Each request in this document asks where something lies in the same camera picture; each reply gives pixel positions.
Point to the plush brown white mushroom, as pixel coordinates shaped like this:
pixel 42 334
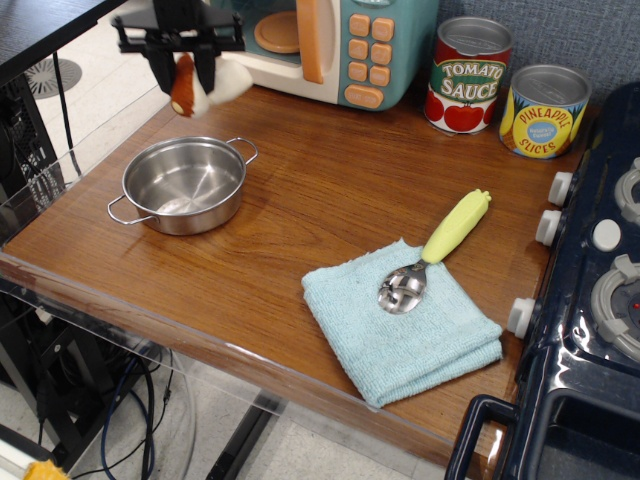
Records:
pixel 188 97

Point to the dark blue toy stove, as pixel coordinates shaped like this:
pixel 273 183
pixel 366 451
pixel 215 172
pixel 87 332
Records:
pixel 576 412

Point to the light blue folded cloth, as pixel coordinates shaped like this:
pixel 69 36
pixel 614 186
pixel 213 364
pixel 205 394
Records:
pixel 393 357

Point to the toy microwave cream and teal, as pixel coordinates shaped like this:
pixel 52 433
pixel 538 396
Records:
pixel 359 54

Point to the pineapple slices can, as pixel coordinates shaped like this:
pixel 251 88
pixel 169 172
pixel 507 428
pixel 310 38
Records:
pixel 544 110

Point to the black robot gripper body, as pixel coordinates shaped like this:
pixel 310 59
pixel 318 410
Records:
pixel 179 26

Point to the black desk at left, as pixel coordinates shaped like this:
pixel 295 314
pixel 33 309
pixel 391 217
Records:
pixel 33 30

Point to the yellow object at corner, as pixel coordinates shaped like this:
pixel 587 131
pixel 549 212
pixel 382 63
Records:
pixel 37 470

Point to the tomato sauce can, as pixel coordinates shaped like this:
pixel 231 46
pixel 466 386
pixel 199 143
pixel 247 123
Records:
pixel 470 62

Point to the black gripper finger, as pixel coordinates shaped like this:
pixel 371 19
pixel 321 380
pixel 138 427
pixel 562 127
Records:
pixel 205 62
pixel 163 66

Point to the stainless steel pot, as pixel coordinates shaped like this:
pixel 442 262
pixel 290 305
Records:
pixel 184 186

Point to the spoon with yellow corn handle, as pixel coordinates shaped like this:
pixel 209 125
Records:
pixel 403 289

